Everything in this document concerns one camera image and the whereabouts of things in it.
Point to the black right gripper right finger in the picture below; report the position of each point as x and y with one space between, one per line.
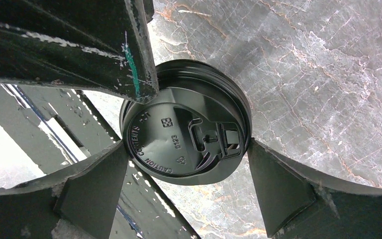
300 202

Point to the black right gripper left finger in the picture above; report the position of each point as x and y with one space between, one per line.
76 202

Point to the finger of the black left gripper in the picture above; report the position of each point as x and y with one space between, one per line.
97 45

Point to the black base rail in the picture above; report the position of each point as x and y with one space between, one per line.
50 129

